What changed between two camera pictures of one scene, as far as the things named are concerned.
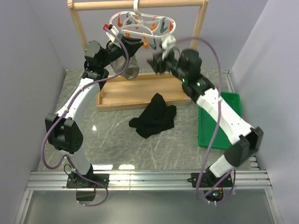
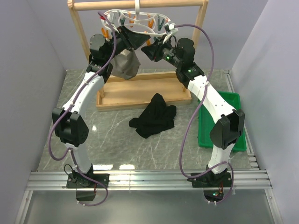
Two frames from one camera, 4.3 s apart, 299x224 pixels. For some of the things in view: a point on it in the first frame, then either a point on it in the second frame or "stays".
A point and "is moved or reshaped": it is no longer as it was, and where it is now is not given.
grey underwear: (120, 64) stays
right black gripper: (157, 61) to (153, 52)
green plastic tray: (207, 122) stays
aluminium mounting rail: (243, 180) stays
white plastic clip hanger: (149, 25) is moved or reshaped
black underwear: (158, 117) stays
